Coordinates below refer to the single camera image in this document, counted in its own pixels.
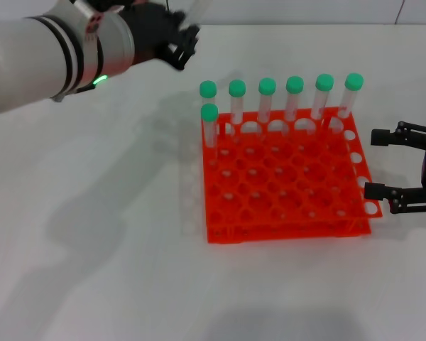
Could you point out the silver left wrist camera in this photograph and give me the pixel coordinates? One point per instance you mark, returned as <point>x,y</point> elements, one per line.
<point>83,8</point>

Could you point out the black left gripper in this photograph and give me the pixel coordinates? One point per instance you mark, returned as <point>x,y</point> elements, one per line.
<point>147,32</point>

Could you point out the orange plastic test tube rack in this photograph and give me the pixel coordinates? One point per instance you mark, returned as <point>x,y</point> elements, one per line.
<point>287,184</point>

